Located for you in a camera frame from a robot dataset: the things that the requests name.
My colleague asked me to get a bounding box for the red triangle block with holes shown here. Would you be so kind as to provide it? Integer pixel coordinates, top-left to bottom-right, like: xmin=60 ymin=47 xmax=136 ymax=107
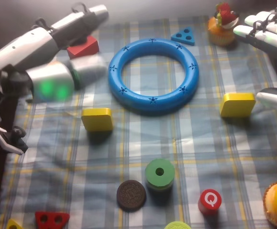
xmin=34 ymin=211 xmax=71 ymax=229

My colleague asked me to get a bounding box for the blue plastic ring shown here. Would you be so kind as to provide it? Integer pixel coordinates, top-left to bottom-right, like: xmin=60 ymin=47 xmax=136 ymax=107
xmin=108 ymin=37 xmax=200 ymax=116

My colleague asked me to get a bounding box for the yellow triangle block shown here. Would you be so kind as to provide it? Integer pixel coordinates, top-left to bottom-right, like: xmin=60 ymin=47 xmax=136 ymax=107
xmin=6 ymin=219 xmax=24 ymax=229

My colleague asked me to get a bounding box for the toy cupcake with strawberry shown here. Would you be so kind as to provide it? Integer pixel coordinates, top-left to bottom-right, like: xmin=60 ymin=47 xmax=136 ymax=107
xmin=207 ymin=2 xmax=240 ymax=47

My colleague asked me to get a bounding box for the green cylinder with hole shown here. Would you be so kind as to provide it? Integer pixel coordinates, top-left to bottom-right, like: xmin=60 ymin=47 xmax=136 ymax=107
xmin=144 ymin=158 xmax=176 ymax=192

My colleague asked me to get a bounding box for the light green disc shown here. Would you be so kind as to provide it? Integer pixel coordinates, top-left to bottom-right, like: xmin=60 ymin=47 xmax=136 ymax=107
xmin=164 ymin=221 xmax=192 ymax=229

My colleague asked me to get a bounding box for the red wedge block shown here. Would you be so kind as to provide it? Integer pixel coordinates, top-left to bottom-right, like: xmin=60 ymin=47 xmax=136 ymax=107
xmin=66 ymin=35 xmax=100 ymax=60

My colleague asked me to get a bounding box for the blue plaid cloth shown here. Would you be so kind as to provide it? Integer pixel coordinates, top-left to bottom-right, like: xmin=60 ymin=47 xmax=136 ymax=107
xmin=0 ymin=15 xmax=277 ymax=229

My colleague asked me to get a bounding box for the chocolate sandwich cookie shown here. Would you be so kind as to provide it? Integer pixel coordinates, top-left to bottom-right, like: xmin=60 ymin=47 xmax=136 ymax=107
xmin=116 ymin=179 xmax=147 ymax=212

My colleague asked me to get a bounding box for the red cylinder with letter Q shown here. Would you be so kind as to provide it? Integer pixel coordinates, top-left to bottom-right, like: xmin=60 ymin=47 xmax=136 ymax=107
xmin=198 ymin=189 xmax=223 ymax=216

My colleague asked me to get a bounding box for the blue triangle block with holes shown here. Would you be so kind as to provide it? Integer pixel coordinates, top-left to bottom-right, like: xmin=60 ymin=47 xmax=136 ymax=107
xmin=171 ymin=27 xmax=196 ymax=46

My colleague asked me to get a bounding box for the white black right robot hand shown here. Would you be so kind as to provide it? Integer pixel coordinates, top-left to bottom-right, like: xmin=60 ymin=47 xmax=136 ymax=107
xmin=233 ymin=4 xmax=277 ymax=121

